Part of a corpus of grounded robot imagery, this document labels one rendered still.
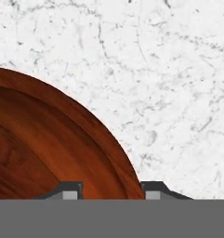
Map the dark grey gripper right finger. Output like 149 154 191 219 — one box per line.
140 180 193 201

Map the large brown wooden bowl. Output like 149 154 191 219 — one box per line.
0 66 146 201

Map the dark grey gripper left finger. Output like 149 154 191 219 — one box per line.
35 181 85 201

